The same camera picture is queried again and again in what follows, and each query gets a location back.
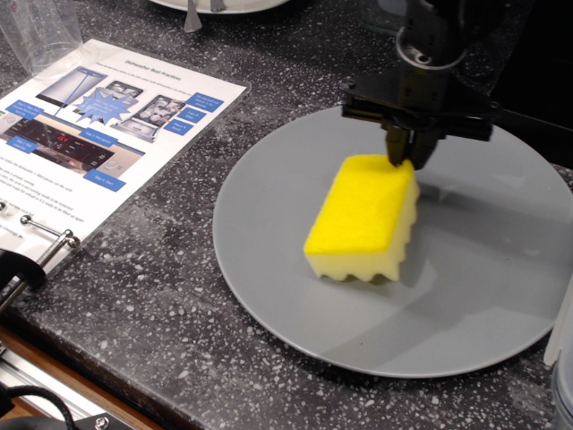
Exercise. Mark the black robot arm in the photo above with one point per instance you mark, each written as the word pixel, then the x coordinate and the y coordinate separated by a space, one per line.
pixel 436 37

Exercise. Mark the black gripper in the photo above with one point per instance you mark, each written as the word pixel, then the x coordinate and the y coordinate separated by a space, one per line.
pixel 422 105

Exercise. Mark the silver spoon handle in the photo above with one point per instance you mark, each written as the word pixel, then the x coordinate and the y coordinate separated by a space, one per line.
pixel 192 21

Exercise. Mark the grey round plate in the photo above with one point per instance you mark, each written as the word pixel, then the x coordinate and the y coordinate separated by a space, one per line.
pixel 485 273

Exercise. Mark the silver cutlery handle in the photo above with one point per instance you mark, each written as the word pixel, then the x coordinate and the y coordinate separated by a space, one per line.
pixel 217 6

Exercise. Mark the black tray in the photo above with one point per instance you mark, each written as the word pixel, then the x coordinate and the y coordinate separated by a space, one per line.
pixel 529 71

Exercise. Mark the clear plastic lidded container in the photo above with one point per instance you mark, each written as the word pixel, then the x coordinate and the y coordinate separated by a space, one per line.
pixel 558 354

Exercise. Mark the yellow sponge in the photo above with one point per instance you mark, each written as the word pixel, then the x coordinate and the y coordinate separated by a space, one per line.
pixel 365 222

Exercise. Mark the clear glass container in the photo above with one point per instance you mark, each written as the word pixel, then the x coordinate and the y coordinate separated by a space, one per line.
pixel 382 16

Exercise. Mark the aluminium rail with bracket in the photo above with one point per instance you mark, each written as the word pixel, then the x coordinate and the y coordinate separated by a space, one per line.
pixel 59 406

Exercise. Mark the laminated dishwasher instruction sheet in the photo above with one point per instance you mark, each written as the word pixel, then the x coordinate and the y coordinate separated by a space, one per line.
pixel 75 147

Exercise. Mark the clear plastic cup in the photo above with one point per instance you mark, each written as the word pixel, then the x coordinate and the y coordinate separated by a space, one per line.
pixel 44 35

